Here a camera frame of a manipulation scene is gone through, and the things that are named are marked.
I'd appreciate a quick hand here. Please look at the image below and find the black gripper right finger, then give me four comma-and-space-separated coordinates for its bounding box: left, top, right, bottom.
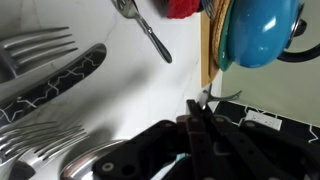
201, 105, 320, 180

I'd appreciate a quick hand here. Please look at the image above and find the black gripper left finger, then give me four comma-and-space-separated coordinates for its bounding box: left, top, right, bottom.
92, 99, 218, 180

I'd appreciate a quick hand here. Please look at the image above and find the large silver spoon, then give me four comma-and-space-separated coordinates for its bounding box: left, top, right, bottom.
59, 139, 129, 180

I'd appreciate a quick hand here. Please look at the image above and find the small silver fork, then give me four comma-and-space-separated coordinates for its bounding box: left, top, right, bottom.
110, 0, 173, 64

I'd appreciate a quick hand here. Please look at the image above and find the silver table knife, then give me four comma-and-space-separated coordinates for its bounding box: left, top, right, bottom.
0, 43, 108, 129

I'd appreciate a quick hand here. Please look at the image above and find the wooden board under kettle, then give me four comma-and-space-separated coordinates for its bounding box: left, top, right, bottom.
200, 0, 223, 88

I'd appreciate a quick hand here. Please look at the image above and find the woven round trivet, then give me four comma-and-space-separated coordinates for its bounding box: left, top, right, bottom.
209, 0, 235, 73

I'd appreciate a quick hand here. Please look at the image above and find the red cloth pot holder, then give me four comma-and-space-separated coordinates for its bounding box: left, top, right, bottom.
165, 0, 202, 20

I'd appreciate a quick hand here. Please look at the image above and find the white wall outlet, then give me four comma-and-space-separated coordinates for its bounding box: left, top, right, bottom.
244, 109, 283, 132

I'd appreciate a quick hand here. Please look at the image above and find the blue kettle with black handle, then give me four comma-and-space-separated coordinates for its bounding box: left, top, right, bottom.
227, 0, 320, 69

